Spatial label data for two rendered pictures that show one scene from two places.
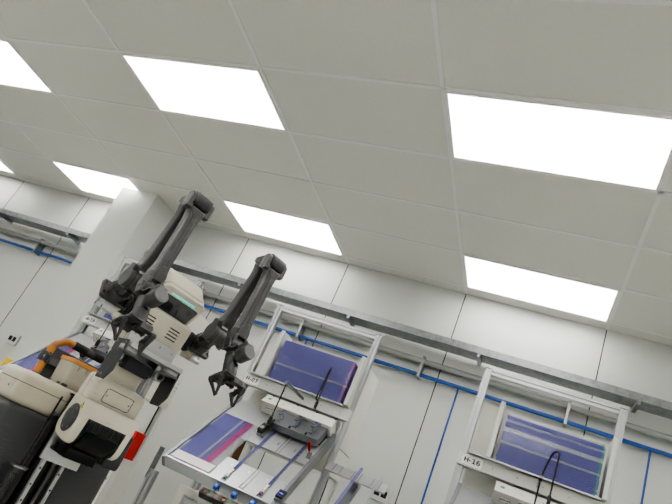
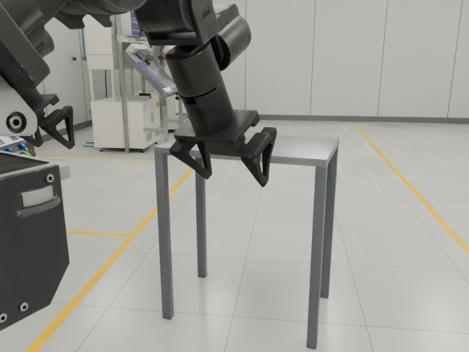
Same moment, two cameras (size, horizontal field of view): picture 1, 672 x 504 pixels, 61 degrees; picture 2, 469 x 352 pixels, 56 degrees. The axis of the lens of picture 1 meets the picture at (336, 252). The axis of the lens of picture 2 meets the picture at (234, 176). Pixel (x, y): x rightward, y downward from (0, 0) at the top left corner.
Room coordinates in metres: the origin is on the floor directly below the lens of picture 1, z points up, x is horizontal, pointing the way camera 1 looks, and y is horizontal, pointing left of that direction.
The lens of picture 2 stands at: (2.13, 1.06, 1.16)
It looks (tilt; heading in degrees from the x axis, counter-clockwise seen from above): 15 degrees down; 252
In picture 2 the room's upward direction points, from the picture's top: straight up
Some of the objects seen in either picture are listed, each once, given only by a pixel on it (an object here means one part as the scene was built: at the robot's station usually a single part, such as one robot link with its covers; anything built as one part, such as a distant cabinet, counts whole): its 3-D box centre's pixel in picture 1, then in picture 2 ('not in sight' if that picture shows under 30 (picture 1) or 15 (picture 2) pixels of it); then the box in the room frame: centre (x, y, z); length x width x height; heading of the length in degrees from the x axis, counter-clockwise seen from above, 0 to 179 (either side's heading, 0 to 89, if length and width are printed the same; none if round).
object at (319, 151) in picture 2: not in sight; (250, 228); (1.48, -0.68, 0.40); 0.70 x 0.45 x 0.80; 143
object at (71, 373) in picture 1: (83, 379); not in sight; (2.61, 0.75, 0.87); 0.23 x 0.15 x 0.11; 130
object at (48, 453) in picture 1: (97, 443); not in sight; (2.43, 0.52, 0.68); 0.28 x 0.27 x 0.25; 130
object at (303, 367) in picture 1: (314, 373); not in sight; (3.67, -0.20, 1.52); 0.51 x 0.13 x 0.27; 65
